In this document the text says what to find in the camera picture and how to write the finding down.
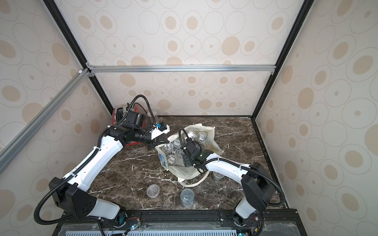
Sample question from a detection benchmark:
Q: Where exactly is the cream canvas tote bag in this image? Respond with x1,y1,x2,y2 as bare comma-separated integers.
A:
155,124,223,184

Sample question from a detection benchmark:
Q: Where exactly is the clear seed jar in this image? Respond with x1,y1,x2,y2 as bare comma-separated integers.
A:
146,184,160,199
180,188,195,208
213,172,224,181

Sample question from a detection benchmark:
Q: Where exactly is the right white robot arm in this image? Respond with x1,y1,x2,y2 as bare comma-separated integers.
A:
183,149,285,226

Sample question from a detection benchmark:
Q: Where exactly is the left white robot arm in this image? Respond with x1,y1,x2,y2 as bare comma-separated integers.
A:
33,123,170,227

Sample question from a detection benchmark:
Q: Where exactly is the seed jar in bag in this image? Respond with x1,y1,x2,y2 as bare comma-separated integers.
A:
197,131,208,143
161,143,174,153
166,155,178,166

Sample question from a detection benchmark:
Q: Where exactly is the red chrome toaster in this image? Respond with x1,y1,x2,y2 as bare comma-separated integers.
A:
110,104,150,147

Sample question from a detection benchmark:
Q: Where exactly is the left diagonal aluminium bar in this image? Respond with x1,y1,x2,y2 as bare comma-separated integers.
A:
1,68,89,172

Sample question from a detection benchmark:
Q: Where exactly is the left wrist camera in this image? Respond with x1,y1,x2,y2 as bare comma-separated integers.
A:
150,123,170,140

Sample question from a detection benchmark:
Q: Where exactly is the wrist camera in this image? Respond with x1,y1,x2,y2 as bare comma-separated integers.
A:
150,123,170,140
183,140,202,157

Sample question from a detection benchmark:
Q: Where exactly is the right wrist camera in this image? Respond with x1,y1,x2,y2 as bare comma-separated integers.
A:
183,140,202,157

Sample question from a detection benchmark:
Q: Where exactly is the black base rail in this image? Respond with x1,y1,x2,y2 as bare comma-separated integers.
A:
53,209,307,236

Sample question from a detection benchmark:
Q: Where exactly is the horizontal aluminium frame bar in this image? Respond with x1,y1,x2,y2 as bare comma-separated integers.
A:
89,65,276,73

